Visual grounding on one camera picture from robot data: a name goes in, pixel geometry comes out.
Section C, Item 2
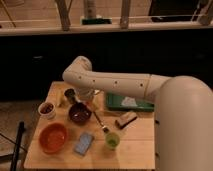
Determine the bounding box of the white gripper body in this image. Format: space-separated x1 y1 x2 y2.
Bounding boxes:
76 88 95 106

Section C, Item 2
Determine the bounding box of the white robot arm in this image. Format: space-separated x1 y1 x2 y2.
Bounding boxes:
62 56 213 171

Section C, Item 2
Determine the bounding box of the purple bowl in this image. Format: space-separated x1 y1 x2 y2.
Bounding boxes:
68 103 92 125

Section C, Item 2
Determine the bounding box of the orange bowl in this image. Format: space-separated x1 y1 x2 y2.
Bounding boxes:
39 122 68 154

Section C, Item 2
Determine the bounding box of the dark metal cup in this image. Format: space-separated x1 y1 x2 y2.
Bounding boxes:
64 88 76 104

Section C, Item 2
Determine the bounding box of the yellow banana piece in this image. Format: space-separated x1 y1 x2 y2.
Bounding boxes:
57 91 63 107

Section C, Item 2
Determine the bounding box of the green plastic tray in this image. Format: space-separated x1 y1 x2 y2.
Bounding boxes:
105 93 154 112

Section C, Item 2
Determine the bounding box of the small brush tool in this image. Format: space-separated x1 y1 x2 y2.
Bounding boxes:
93 111 109 133

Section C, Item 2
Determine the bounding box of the white cup with contents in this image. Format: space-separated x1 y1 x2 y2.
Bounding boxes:
38 102 56 119

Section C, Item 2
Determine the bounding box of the wooden table board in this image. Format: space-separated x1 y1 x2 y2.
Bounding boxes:
23 81 158 171

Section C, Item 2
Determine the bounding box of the blue sponge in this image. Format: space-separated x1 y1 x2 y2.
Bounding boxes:
74 132 94 156

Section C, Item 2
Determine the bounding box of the white crumpled cloth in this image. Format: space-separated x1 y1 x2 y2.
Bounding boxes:
121 97 137 107

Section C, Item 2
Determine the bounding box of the wooden block eraser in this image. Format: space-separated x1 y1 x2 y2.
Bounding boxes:
115 112 137 129

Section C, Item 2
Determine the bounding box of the green cup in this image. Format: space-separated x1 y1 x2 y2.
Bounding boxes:
105 132 120 149

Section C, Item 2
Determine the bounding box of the black pole stand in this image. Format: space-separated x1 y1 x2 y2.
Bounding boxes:
10 121 25 171

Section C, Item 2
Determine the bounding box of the green box on shelf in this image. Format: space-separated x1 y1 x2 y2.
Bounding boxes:
82 18 112 25

